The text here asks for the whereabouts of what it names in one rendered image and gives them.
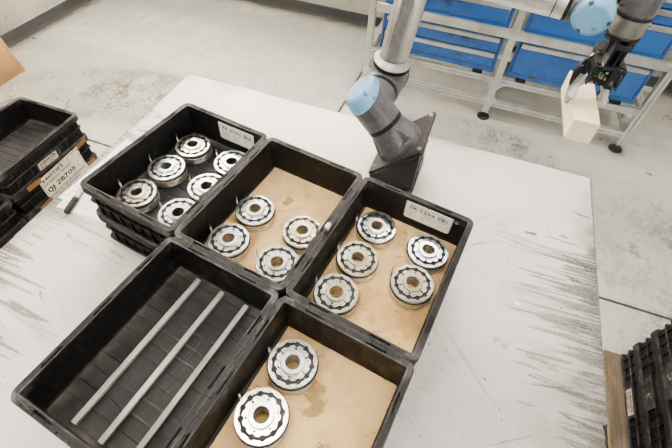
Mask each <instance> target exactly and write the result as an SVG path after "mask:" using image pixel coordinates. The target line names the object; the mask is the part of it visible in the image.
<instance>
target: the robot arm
mask: <svg viewBox="0 0 672 448"><path fill-rule="evenodd" d="M484 1H488V2H492V3H496V4H500V5H504V6H508V7H512V8H516V9H520V10H523V11H527V12H531V13H535V14H539V15H543V16H547V17H551V18H555V19H559V20H562V21H566V22H570V23H571V25H572V28H573V29H574V30H575V31H576V32H577V33H578V34H580V35H584V36H593V35H597V34H599V33H601V32H603V31H604V30H606V29H607V28H608V29H607V31H606V33H605V35H604V36H605V38H606V39H607V40H605V41H601V42H597V43H595V46H594V48H593V51H592V52H593V53H592V54H589V58H588V59H586V58H584V60H583V61H582V62H581V63H580V64H579V65H577V67H576V68H575V69H574V71H573V73H572V75H571V78H570V81H569V84H568V86H567V89H566V92H565V97H564V103H565V104H566V103H567V102H568V101H569V100H570V99H573V98H574V97H575V96H576V94H577V92H578V90H579V87H580V86H581V85H583V84H585V85H587V83H591V84H596V85H599V88H600V89H599V91H598V92H597V97H596V100H597V106H598V107H599V106H600V105H601V104H603V105H604V106H606V104H607V101H608V96H609V95H610V92H611V89H612V88H614V91H616V90H617V88H618V87H619V85H620V83H621V82H622V80H623V79H624V77H625V76H626V74H627V68H626V64H625V61H624V59H625V57H626V55H627V54H628V52H629V53H631V52H632V50H633V49H634V46H636V45H637V43H638V42H639V40H640V38H642V37H643V35H644V33H645V32H646V30H647V28H650V27H651V26H652V23H651V22H652V21H653V19H654V18H655V16H656V14H657V13H658V11H659V10H660V8H661V6H662V5H663V3H664V2H665V0H484ZM426 3H427V0H394V3H393V6H392V10H391V14H390V18H389V21H388V25H387V29H386V33H385V37H384V40H383V44H382V48H381V49H380V50H378V51H377V52H376V53H375V55H374V59H373V63H372V67H371V70H370V72H369V74H368V75H365V76H363V77H362V78H360V79H359V80H358V81H357V82H355V84H354V85H353V86H352V87H351V88H350V89H349V91H348V93H347V95H346V99H345V101H346V105H347V106H348V108H349V109H350V111H351V113H352V114H353V115H354V116H355V117H356V118H357V119H358V121H359V122H360V123H361V124H362V126H363V127H364V128H365V130H366V131H367V132H368V133H369V135H370V136H371V137H372V139H373V142H374V145H375V148H376V150H377V153H378V155H379V156H380V158H381V159H382V160H384V161H390V160H393V159H396V158H398V157H400V156H402V155H403V154H405V153H406V152H408V151H409V150H410V149H411V148H412V147H413V146H414V145H415V144H416V143H417V141H418V140H419V138H420V136H421V130H420V129H419V127H418V126H417V125H416V124H415V123H413V122H412V121H411V120H409V119H408V118H406V117H405V116H404V115H402V114H401V112H400V111H399V109H398V108H397V107H396V105H395V104H394V103H395V101H396V99H397V97H398V96H399V94H400V92H401V91H402V89H403V87H404V86H405V85H406V83H407V81H408V79H409V75H410V67H411V60H410V58H409V54H410V51H411V48H412V45H413V42H414V39H415V36H416V33H417V30H418V27H419V24H420V21H421V18H422V15H423V12H424V9H425V6H426ZM618 5H619V7H618V9H617V6H618ZM587 72H588V74H587V76H586V73H587ZM621 76H623V77H622V78H621ZM620 78H621V80H620ZM618 82H619V83H618ZM617 83H618V85H617Z"/></svg>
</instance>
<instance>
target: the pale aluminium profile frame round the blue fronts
mask: <svg viewBox="0 0 672 448"><path fill-rule="evenodd" d="M392 6H393V4H390V3H385V2H380V1H378V0H370V8H369V16H368V25H367V34H366V43H365V52H364V61H363V70H362V77H363V76H365V75H368V74H369V72H370V70H371V67H372V63H373V59H374V55H375V53H376V52H377V51H378V50H380V49H381V48H382V47H380V41H379V43H378V44H377V42H378V40H379V38H380V37H381V33H382V26H383V19H384V18H383V19H382V21H381V23H380V24H379V26H378V27H375V22H376V14H377V11H379V12H384V13H389V14H391V10H392ZM516 11H517V9H516V10H515V13H516ZM515 13H514V15H513V18H512V21H513V19H514V16H515ZM526 14H527V11H523V10H520V9H519V12H518V15H517V17H516V20H515V23H514V25H513V28H512V29H511V28H510V27H511V24H512V21H511V23H510V26H509V28H506V27H501V26H496V25H492V24H487V23H482V22H477V21H472V20H468V19H463V18H458V17H453V16H449V15H444V14H439V13H434V12H429V11H424V12H423V15H422V18H421V20H422V21H427V22H432V23H437V24H441V25H446V26H451V27H455V28H460V29H465V30H469V31H474V32H479V33H483V34H488V35H493V36H497V37H502V38H505V40H504V42H503V45H502V48H501V51H500V53H499V56H498V59H497V61H496V64H495V67H494V69H493V72H491V73H487V72H483V71H482V70H480V69H475V68H473V69H470V68H465V67H461V66H457V65H452V64H448V63H443V62H439V61H435V60H430V59H426V58H421V57H417V56H413V55H409V58H410V60H411V64H413V65H417V66H421V67H426V68H430V69H434V70H439V71H443V72H447V73H452V74H456V75H460V76H465V77H469V78H473V79H478V80H482V81H486V83H488V88H487V93H485V94H481V95H478V94H474V93H469V92H465V91H461V90H457V89H453V88H448V87H444V86H440V85H436V84H432V83H427V82H423V81H419V80H415V79H411V78H409V79H408V81H407V83H406V85H405V86H408V87H412V88H416V89H420V90H425V91H429V92H433V93H437V94H441V95H445V96H449V97H454V98H458V99H462V100H466V101H470V102H474V103H478V104H483V108H482V112H478V113H477V117H478V118H479V119H481V120H487V119H489V115H488V114H487V113H488V111H489V108H490V106H491V107H495V108H499V109H503V110H507V111H512V112H516V113H520V114H524V115H528V116H532V117H536V118H541V119H545V120H549V121H553V122H557V123H561V124H563V118H562V114H558V113H553V112H549V111H545V110H541V109H537V108H532V107H528V106H524V105H520V104H516V103H511V102H507V101H503V100H499V98H498V97H497V96H496V91H497V90H498V89H499V88H501V87H505V86H508V87H512V88H516V89H521V90H525V91H529V92H534V93H538V94H542V95H547V96H551V97H555V98H560V99H561V89H558V88H553V87H549V86H544V85H540V84H536V83H531V82H527V81H526V80H524V79H519V78H515V79H514V78H509V77H505V76H502V75H503V73H504V70H505V68H506V65H507V62H511V60H512V58H513V55H514V53H515V52H512V50H513V47H514V45H515V42H516V41H521V42H526V43H531V44H535V45H540V46H545V47H549V48H554V49H559V50H564V51H568V52H573V53H578V54H583V55H587V56H589V54H592V53H593V52H592V51H593V48H594V46H593V45H588V44H583V43H579V42H574V41H569V40H564V39H559V38H554V37H549V36H545V35H540V34H535V33H530V32H525V31H521V30H520V29H521V27H522V24H523V22H524V19H525V17H526ZM507 40H508V41H507ZM376 44H377V46H376V47H375V45H376ZM624 61H625V64H630V65H635V66H639V67H644V68H649V69H654V70H658V71H663V72H664V73H663V74H662V76H661V77H660V78H659V80H658V81H657V83H656V84H655V85H654V87H649V86H644V87H643V89H642V90H641V91H640V93H639V94H638V96H637V97H636V99H635V100H634V102H633V103H634V106H632V105H628V104H625V102H620V101H616V100H612V99H609V100H608V101H607V104H606V106H604V105H603V104H601V105H600V106H599V108H603V109H607V110H611V111H616V112H617V117H618V124H619V128H617V127H612V126H608V125H604V124H600V127H599V128H598V130H597V131H596V132H598V133H603V134H607V135H611V136H615V137H618V138H617V139H616V140H615V142H616V144H610V145H609V146H608V148H609V150H610V151H612V152H614V153H621V152H622V148H621V147H620V146H623V145H624V143H625V142H626V141H627V139H628V138H629V137H630V135H631V134H632V133H633V131H634V130H635V128H636V127H637V126H638V124H639V123H640V122H641V120H642V119H643V118H644V116H645V115H646V113H647V112H648V111H649V109H650V108H651V107H652V105H653V104H654V103H655V101H656V100H657V98H658V97H659V96H660V94H661V93H662V92H663V90H664V89H665V88H666V86H667V85H668V84H669V82H670V81H671V79H672V62H670V61H666V60H661V59H656V58H651V57H646V56H641V55H637V54H632V53H628V54H627V55H626V57H625V59H624ZM642 91H644V92H649V94H648V95H647V97H646V98H645V100H644V96H643V92H642ZM627 114H629V115H633V116H632V118H631V119H630V121H628V115H627ZM619 145H620V146H619Z"/></svg>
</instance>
